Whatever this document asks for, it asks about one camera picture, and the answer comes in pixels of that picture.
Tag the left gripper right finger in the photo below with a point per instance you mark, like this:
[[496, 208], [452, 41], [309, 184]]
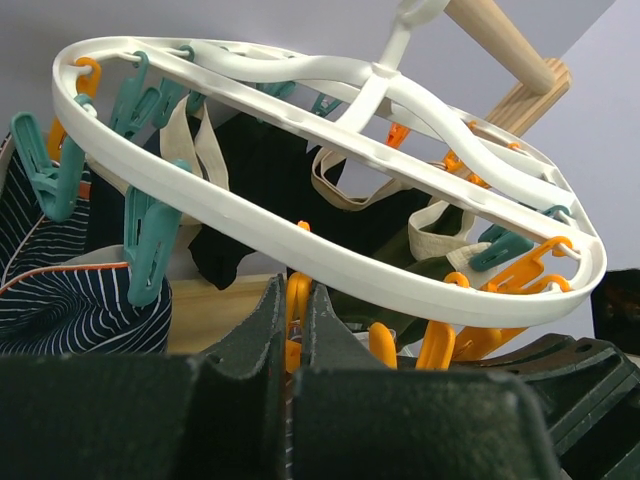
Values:
[[355, 418]]

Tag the teal clothes peg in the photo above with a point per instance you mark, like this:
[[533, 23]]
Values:
[[150, 250], [56, 187]]

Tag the navy striped hanging underwear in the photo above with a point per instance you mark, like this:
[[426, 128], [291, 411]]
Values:
[[57, 299]]

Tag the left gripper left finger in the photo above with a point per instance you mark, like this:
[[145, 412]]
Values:
[[217, 414]]

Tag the wooden hanger stand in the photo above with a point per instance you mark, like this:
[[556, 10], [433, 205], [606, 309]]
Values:
[[541, 83]]

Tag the black hanging underwear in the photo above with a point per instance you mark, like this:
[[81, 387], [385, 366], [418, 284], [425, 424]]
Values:
[[271, 168]]

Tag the white round clip hanger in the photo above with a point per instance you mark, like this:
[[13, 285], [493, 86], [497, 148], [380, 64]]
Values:
[[115, 94]]

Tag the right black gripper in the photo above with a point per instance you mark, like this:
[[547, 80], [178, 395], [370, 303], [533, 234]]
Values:
[[588, 388]]

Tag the olive green hanging underwear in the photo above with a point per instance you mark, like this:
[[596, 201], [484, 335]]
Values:
[[434, 244]]

